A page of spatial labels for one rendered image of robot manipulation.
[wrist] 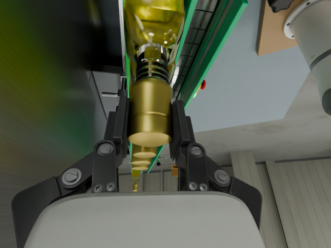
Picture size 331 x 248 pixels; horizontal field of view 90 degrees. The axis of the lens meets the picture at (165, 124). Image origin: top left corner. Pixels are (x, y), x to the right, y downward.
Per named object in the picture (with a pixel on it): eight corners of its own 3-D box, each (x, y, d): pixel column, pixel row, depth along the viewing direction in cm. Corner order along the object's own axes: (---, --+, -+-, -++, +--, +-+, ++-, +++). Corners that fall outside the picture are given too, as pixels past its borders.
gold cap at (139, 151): (133, 121, 23) (131, 152, 22) (158, 123, 24) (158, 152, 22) (133, 131, 27) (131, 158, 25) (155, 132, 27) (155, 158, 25)
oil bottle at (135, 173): (133, 150, 127) (130, 190, 115) (140, 151, 128) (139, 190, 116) (133, 152, 132) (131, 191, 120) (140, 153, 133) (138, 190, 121)
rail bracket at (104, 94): (104, 66, 46) (97, 108, 41) (129, 69, 48) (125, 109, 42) (106, 76, 50) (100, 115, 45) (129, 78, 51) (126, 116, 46)
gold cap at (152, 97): (129, 75, 12) (124, 130, 10) (176, 79, 13) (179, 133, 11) (130, 101, 15) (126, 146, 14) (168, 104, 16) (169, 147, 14)
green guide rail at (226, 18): (232, -28, 27) (243, 2, 24) (238, -27, 27) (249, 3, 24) (147, 166, 184) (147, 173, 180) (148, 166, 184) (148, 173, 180)
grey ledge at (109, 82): (96, 46, 51) (90, 76, 47) (125, 50, 53) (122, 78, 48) (118, 141, 136) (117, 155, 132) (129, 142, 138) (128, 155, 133)
